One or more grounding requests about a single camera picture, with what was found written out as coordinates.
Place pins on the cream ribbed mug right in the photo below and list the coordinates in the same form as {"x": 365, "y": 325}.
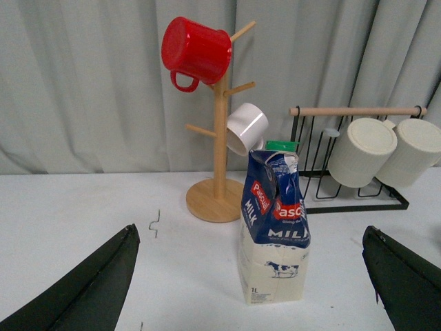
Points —
{"x": 418, "y": 149}

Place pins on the grey curtain backdrop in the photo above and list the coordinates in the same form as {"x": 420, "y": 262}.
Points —
{"x": 84, "y": 90}

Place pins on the black wire mug rack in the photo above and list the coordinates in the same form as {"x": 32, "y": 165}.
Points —
{"x": 316, "y": 130}

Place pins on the blue and cream milk carton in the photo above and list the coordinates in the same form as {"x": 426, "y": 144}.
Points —
{"x": 275, "y": 240}

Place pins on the wooden mug tree stand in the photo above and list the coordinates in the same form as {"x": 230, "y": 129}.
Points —
{"x": 217, "y": 199}

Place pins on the cream ribbed mug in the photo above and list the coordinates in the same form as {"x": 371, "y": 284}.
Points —
{"x": 418, "y": 149}
{"x": 361, "y": 151}

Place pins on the red enamel mug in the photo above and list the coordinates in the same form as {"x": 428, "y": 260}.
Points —
{"x": 195, "y": 53}

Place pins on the cream ribbed mug left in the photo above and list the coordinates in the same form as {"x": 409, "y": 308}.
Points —
{"x": 361, "y": 151}

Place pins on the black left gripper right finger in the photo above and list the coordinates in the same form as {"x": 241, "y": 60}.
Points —
{"x": 407, "y": 284}

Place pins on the white glossy mug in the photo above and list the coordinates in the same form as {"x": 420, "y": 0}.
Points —
{"x": 245, "y": 129}

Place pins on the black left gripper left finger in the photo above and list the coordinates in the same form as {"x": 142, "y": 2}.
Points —
{"x": 90, "y": 296}

